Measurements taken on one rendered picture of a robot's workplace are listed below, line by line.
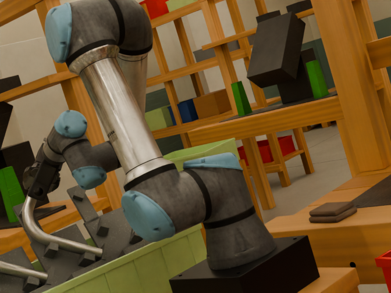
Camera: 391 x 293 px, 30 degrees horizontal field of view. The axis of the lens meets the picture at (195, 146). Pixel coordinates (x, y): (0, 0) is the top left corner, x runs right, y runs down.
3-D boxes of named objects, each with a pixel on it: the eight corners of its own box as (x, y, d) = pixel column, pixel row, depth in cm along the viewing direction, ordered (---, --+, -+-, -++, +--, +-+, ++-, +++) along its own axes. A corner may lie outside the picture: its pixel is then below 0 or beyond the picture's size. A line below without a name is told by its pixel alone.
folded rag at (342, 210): (358, 211, 179) (355, 200, 179) (337, 223, 175) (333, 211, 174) (330, 212, 187) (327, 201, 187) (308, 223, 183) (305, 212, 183)
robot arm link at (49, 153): (71, 159, 185) (41, 147, 183) (66, 168, 189) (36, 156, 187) (78, 136, 190) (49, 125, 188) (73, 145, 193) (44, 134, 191)
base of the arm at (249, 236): (251, 265, 145) (235, 220, 144) (195, 272, 155) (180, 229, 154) (288, 239, 156) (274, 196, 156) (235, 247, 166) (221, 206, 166)
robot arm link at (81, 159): (124, 167, 179) (104, 131, 182) (83, 182, 173) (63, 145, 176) (117, 181, 185) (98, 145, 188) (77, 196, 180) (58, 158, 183)
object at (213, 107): (285, 188, 709) (217, -37, 687) (126, 208, 884) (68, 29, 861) (315, 171, 747) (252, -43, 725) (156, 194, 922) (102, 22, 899)
